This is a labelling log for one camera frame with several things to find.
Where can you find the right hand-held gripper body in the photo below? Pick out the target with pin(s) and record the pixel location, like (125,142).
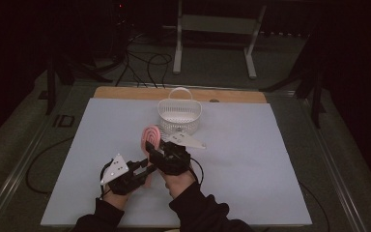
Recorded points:
(174,159)

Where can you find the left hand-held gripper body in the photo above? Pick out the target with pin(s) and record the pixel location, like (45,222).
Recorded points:
(116,169)

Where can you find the pink hairbrush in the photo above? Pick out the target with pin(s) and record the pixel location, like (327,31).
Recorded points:
(151,133)

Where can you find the person's right hand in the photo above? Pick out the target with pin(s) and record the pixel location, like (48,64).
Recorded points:
(178,183)

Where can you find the person's left hand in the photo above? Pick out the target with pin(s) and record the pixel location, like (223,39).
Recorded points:
(117,199)

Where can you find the white perforated plastic basket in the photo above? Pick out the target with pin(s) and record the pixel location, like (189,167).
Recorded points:
(179,112)

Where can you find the light blue table mat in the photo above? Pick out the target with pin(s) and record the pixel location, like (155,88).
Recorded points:
(238,180)

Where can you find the black stand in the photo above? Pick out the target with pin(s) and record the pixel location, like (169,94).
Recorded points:
(51,87)
(315,96)

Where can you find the white metal stand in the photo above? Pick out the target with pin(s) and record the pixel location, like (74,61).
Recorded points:
(217,24)

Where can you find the metal floor rail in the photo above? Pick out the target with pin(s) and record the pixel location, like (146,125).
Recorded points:
(328,161)
(19,170)

